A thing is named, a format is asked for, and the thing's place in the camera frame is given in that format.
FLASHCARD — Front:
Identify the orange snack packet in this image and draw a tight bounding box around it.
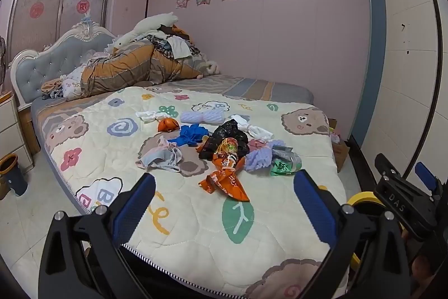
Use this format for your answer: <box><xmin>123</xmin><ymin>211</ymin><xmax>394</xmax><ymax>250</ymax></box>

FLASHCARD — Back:
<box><xmin>199</xmin><ymin>159</ymin><xmax>250</xmax><ymax>202</ymax></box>

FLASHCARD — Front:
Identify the small navy bin orange rim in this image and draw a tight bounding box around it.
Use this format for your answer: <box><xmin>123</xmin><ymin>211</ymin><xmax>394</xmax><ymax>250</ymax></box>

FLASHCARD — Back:
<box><xmin>0</xmin><ymin>155</ymin><xmax>29</xmax><ymax>197</ymax></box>

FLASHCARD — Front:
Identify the floral patterned pillow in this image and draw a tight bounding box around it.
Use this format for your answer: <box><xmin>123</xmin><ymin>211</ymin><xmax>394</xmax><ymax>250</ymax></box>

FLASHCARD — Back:
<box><xmin>60</xmin><ymin>71</ymin><xmax>85</xmax><ymax>101</ymax></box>

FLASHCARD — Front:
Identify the large white plush toy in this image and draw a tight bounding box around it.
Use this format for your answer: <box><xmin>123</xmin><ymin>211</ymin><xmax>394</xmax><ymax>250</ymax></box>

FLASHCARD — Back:
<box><xmin>108</xmin><ymin>12</ymin><xmax>179</xmax><ymax>51</ymax></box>

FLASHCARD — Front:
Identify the white crumpled cloth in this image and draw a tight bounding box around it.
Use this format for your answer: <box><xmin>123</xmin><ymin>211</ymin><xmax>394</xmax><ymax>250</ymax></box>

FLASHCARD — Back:
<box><xmin>136</xmin><ymin>111</ymin><xmax>169</xmax><ymax>123</ymax></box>

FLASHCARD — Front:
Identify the orange brown folded quilt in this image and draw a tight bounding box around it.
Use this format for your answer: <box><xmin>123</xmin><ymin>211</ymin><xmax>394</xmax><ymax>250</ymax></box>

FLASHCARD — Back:
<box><xmin>80</xmin><ymin>40</ymin><xmax>211</xmax><ymax>98</ymax></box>

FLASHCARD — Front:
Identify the red yellow snack packet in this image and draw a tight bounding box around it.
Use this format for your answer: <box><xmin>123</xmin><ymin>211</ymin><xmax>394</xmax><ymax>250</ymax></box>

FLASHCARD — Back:
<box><xmin>214</xmin><ymin>137</ymin><xmax>243</xmax><ymax>168</ymax></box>

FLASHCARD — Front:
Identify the standing fan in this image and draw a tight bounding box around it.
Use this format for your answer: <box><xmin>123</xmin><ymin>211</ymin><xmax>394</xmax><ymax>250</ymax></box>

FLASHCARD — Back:
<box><xmin>0</xmin><ymin>36</ymin><xmax>8</xmax><ymax>82</ymax></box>

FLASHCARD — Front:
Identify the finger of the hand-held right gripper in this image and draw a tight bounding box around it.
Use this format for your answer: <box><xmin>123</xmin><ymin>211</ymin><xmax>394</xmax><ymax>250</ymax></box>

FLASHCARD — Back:
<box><xmin>415</xmin><ymin>162</ymin><xmax>444</xmax><ymax>197</ymax></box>

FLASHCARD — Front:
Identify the cardboard box with red print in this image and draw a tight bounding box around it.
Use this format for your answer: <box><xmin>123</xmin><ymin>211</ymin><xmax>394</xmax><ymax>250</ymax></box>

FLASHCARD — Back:
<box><xmin>331</xmin><ymin>141</ymin><xmax>351</xmax><ymax>173</ymax></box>

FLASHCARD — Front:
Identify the grey pink cloth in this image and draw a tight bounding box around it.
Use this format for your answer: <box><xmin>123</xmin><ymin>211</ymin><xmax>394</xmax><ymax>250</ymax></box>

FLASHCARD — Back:
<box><xmin>136</xmin><ymin>135</ymin><xmax>184</xmax><ymax>173</ymax></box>

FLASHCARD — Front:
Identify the bed with blue tufted headboard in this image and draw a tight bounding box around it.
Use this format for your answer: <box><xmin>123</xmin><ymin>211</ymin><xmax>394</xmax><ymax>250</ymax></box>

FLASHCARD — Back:
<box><xmin>10</xmin><ymin>20</ymin><xmax>316</xmax><ymax>215</ymax></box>

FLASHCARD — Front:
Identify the purple fluffy cloth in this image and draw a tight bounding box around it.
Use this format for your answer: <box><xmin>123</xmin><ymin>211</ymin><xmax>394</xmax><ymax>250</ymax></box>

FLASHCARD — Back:
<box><xmin>245</xmin><ymin>140</ymin><xmax>295</xmax><ymax>173</ymax></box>

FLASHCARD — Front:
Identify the black plastic bag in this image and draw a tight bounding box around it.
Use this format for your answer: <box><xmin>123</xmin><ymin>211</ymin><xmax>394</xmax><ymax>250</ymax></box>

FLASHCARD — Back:
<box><xmin>214</xmin><ymin>120</ymin><xmax>250</xmax><ymax>145</ymax></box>
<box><xmin>199</xmin><ymin>136</ymin><xmax>225</xmax><ymax>161</ymax></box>

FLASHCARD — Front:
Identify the cream printed bear blanket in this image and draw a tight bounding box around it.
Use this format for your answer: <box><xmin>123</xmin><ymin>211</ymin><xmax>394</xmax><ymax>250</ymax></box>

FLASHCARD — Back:
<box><xmin>52</xmin><ymin>85</ymin><xmax>348</xmax><ymax>298</ymax></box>

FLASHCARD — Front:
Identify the white nightstand with wooden top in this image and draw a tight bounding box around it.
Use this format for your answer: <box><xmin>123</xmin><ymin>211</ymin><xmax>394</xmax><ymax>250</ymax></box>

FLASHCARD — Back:
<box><xmin>0</xmin><ymin>92</ymin><xmax>36</xmax><ymax>177</ymax></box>

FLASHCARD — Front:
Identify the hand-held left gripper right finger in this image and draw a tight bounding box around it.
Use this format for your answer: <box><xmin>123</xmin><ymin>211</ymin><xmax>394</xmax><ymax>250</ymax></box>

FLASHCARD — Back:
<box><xmin>293</xmin><ymin>169</ymin><xmax>410</xmax><ymax>299</ymax></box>

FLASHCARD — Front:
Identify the pale lavender fluffy cloth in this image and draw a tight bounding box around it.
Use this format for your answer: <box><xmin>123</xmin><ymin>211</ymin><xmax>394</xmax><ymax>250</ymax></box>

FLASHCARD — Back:
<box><xmin>180</xmin><ymin>110</ymin><xmax>225</xmax><ymax>126</ymax></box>

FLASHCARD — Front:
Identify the pile of mixed clothes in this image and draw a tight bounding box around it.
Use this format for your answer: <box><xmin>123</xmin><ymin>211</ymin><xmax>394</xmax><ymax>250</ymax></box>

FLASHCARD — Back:
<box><xmin>147</xmin><ymin>24</ymin><xmax>202</xmax><ymax>59</ymax></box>

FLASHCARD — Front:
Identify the white and grey cloth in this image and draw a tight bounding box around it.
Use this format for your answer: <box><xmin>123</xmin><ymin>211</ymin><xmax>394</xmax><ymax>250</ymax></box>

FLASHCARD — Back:
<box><xmin>229</xmin><ymin>114</ymin><xmax>274</xmax><ymax>142</ymax></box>

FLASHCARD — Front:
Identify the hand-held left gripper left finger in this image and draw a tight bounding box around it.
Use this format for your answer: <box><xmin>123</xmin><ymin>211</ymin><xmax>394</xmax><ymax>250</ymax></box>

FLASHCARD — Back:
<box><xmin>38</xmin><ymin>173</ymin><xmax>157</xmax><ymax>299</ymax></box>

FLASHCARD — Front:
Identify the blue crumpled cloth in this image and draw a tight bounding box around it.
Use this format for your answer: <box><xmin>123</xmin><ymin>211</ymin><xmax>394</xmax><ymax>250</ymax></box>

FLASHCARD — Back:
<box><xmin>169</xmin><ymin>124</ymin><xmax>210</xmax><ymax>147</ymax></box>

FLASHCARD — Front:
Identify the green silver packet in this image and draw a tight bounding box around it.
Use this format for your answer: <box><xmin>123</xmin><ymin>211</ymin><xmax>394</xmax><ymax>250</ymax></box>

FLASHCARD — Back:
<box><xmin>269</xmin><ymin>148</ymin><xmax>302</xmax><ymax>177</ymax></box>

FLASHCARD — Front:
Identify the white wardrobe with black frame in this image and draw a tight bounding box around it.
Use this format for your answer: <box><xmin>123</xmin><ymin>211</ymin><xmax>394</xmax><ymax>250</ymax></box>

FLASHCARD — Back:
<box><xmin>360</xmin><ymin>0</ymin><xmax>448</xmax><ymax>187</ymax></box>

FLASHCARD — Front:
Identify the person's right hand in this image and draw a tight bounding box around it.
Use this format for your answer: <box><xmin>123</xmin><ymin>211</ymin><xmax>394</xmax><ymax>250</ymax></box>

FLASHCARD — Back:
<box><xmin>409</xmin><ymin>250</ymin><xmax>438</xmax><ymax>293</ymax></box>

